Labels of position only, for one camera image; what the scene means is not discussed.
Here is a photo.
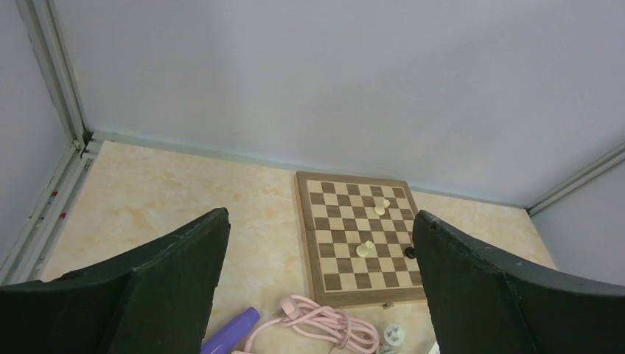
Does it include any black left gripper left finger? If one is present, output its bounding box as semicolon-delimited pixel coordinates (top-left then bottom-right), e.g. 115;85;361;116
1;208;231;353

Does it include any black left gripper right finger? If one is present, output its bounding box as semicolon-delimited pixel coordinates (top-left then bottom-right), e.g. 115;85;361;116
413;210;624;353

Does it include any purple microphone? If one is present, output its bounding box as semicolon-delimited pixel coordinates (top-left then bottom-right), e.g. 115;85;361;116
200;307;260;354

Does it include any black chess king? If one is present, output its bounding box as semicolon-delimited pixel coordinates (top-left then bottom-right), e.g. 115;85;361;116
404;247;416;259

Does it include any cream chess piece near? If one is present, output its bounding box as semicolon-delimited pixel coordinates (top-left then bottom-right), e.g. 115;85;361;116
355;241;374;258

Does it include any cream chess piece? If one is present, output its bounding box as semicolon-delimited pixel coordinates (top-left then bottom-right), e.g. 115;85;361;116
355;241;374;258
374;198;391;216

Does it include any cream chess piece far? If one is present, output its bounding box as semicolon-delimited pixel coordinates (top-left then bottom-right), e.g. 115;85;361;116
374;198;391;216

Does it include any wooden chessboard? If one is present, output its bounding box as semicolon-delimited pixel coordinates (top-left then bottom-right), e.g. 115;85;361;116
295;171;425;307

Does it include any white coiled power cable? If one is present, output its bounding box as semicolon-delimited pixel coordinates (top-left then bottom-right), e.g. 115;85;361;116
376;323;406;354

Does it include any pink coiled cable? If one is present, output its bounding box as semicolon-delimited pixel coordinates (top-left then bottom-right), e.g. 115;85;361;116
231;295;381;354

